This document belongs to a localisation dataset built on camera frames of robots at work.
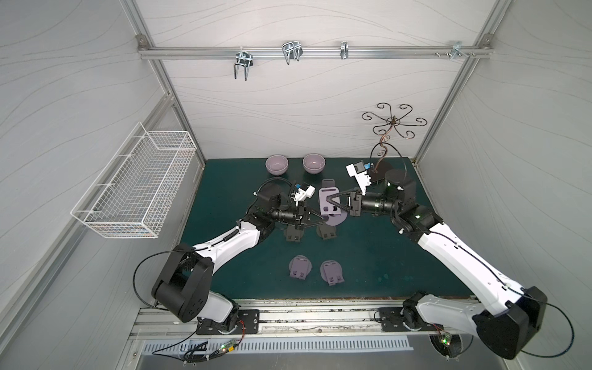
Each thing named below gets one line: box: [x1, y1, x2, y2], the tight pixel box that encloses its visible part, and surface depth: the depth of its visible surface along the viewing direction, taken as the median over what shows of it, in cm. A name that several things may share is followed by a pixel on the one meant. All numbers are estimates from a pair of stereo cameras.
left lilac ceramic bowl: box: [265, 154, 290, 176], surface depth 116 cm
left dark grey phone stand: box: [283, 223, 305, 243], surface depth 93 cm
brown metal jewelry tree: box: [361, 102, 428, 174], surface depth 95 cm
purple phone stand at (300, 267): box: [288, 254, 313, 280], surface depth 86 cm
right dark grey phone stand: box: [316, 223, 337, 240], surface depth 95 cm
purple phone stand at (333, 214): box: [318, 178, 348, 226], surface depth 66 cm
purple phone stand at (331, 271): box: [319, 259, 345, 286], surface depth 86 cm
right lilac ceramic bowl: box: [302, 153, 327, 175], surface depth 117 cm
